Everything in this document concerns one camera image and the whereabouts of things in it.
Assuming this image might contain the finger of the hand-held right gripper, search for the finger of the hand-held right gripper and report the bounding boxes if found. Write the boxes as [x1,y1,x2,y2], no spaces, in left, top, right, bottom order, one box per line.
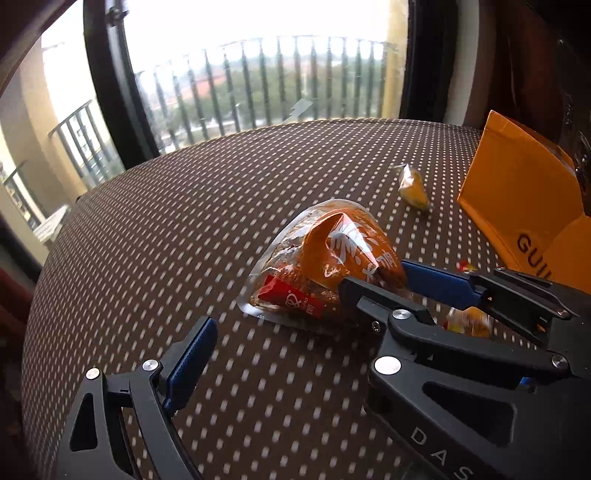
[339,276,578,480]
[402,260,578,347]

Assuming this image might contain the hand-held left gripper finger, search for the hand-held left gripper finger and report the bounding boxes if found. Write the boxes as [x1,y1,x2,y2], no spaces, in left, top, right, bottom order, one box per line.
[51,316,219,480]

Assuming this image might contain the orange cardboard box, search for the orange cardboard box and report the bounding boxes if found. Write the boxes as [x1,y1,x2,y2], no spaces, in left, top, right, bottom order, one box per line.
[457,110,591,296]

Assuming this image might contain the orange clear-edged snack bag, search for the orange clear-edged snack bag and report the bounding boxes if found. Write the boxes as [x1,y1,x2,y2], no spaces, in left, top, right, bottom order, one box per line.
[238,198,409,330]

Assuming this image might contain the small yellow orange wrapped snack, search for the small yellow orange wrapped snack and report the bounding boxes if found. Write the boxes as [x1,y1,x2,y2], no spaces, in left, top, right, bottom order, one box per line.
[444,305,494,340]

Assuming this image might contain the brown polka-dot tablecloth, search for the brown polka-dot tablecloth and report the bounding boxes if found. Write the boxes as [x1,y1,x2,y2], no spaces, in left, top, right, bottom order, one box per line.
[21,117,555,480]

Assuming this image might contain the reddish brown curtain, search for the reddish brown curtain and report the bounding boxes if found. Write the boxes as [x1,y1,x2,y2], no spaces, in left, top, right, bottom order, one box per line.
[0,265,34,370]

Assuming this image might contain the white plastic object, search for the white plastic object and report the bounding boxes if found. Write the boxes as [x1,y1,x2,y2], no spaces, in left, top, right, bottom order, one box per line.
[34,205,71,246]

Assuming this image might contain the dark brown curtain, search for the dark brown curtain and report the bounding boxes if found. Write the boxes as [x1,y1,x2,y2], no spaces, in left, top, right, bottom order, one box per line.
[443,0,591,158]

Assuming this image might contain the metal balcony railing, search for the metal balcony railing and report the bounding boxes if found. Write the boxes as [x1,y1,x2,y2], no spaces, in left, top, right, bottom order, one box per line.
[0,34,399,232]

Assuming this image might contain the black window frame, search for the black window frame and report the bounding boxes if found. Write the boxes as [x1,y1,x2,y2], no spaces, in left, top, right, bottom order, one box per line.
[83,0,458,171]

